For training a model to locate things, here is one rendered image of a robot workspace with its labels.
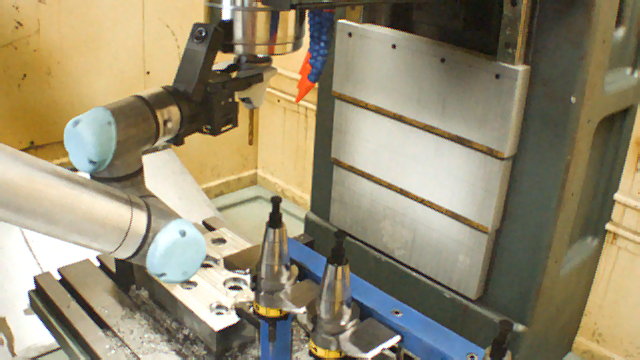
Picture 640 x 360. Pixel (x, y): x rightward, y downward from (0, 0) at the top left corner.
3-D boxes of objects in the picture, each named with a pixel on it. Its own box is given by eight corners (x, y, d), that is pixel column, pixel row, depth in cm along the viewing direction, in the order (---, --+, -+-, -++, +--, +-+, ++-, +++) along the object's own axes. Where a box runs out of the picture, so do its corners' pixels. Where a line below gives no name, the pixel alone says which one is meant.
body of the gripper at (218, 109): (207, 114, 103) (150, 138, 94) (205, 62, 99) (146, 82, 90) (243, 125, 99) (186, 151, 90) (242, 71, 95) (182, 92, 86)
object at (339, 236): (348, 260, 74) (350, 234, 73) (338, 266, 73) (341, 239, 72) (336, 255, 75) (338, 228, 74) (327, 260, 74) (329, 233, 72)
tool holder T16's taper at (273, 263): (298, 270, 84) (300, 224, 81) (273, 283, 81) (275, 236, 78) (273, 257, 87) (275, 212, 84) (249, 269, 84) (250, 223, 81)
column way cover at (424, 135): (474, 305, 135) (519, 69, 114) (321, 222, 166) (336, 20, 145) (487, 297, 139) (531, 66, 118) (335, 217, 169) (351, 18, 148)
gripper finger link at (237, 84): (250, 78, 101) (203, 90, 96) (250, 67, 100) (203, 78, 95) (269, 86, 98) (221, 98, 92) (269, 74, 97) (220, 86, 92)
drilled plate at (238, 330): (216, 352, 111) (215, 330, 109) (134, 279, 129) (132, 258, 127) (312, 307, 125) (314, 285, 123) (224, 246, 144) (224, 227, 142)
